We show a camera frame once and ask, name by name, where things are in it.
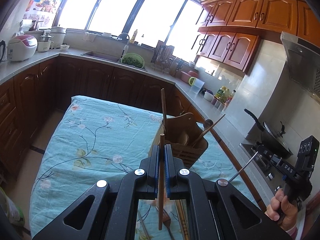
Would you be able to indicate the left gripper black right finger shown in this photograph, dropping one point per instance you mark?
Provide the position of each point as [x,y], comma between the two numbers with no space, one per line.
[216,209]

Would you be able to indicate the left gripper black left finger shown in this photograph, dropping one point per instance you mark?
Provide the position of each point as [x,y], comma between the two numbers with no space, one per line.
[107,210]

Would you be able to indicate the thin metal utensil handle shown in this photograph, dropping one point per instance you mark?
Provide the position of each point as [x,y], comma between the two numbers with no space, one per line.
[246,164]

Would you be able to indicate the dark wooden chopstick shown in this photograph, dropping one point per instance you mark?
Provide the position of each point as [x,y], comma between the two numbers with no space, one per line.
[161,181]

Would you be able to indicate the lower wooden kitchen cabinets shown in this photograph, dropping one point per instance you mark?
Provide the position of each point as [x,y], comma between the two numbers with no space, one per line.
[29,95]

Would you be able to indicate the person's right hand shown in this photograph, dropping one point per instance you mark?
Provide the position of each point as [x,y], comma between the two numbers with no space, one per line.
[281,211]

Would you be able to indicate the carved wooden chopstick on cloth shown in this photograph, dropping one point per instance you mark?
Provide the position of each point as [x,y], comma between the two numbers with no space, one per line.
[182,219]

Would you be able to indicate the black frying pan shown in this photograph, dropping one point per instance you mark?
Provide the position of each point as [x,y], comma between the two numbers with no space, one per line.
[271,139]

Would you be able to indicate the wooden utensil holder box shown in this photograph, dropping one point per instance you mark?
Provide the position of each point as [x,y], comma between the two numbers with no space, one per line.
[183,134]

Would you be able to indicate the teal floral tablecloth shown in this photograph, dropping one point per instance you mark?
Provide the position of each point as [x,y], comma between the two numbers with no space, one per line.
[97,140]

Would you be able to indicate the wooden stick in holder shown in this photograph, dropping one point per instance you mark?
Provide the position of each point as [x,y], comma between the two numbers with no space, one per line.
[164,109]

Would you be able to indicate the steel range hood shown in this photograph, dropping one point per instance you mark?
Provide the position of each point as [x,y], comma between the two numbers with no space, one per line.
[302,59]

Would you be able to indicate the dish drying rack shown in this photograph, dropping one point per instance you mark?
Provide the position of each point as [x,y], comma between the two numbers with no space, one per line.
[162,57]

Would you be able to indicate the green colander with vegetables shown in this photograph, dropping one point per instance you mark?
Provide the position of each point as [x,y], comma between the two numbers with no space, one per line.
[133,59]

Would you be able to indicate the chrome sink faucet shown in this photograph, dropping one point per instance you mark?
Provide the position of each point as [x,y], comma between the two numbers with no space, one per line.
[124,37]

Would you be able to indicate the yellow oil bottle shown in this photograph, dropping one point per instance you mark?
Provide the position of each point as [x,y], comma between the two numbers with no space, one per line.
[132,40]

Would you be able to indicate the small white cooker pot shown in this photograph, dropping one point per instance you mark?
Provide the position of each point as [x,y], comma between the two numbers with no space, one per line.
[44,43]

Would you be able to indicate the white steamer pot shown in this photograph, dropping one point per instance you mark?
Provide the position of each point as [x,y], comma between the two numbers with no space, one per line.
[58,35]

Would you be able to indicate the white red rice cooker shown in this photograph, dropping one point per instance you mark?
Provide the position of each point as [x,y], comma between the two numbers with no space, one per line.
[21,48]

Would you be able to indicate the clear measuring jug green handle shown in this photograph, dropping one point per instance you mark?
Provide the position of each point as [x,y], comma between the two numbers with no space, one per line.
[196,84]

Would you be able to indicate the upper wooden wall cabinets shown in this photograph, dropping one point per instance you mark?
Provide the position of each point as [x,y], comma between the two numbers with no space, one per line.
[232,29]

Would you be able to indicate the tropical fruit wall poster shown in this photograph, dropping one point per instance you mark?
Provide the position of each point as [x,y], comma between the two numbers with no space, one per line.
[43,11]

